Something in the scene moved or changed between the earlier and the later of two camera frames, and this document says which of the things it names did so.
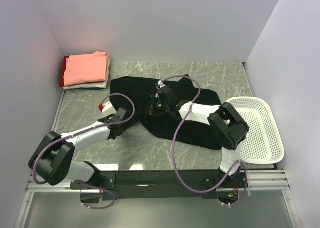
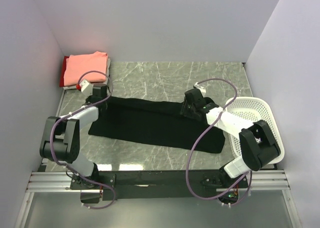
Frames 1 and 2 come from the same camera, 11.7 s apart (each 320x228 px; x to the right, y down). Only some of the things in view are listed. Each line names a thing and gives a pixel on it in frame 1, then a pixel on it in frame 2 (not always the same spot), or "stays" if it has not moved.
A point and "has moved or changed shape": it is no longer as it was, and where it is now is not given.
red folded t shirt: x=63 y=69 stays
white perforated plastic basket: x=263 y=144 stays
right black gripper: x=153 y=111 to x=184 y=110
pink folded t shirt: x=86 y=68 stays
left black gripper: x=110 y=117 to x=88 y=99
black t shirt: x=134 y=94 has moved or changed shape
